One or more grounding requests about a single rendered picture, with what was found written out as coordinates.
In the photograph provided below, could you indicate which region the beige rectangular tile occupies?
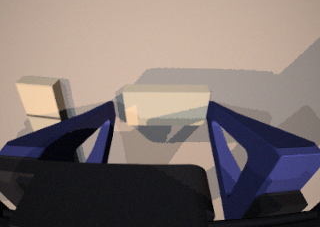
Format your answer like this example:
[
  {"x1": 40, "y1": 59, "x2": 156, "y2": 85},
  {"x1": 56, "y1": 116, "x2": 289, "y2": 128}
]
[
  {"x1": 123, "y1": 84, "x2": 210, "y2": 125},
  {"x1": 15, "y1": 76, "x2": 68, "y2": 132}
]

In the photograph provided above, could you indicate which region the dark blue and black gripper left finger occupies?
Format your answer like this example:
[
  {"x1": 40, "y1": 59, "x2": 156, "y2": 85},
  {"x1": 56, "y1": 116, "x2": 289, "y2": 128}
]
[{"x1": 0, "y1": 101, "x2": 116, "y2": 163}]

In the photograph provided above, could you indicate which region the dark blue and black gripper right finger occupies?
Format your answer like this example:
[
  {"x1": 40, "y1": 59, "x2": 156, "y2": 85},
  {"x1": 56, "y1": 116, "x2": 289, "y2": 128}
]
[{"x1": 206, "y1": 101, "x2": 320, "y2": 220}]

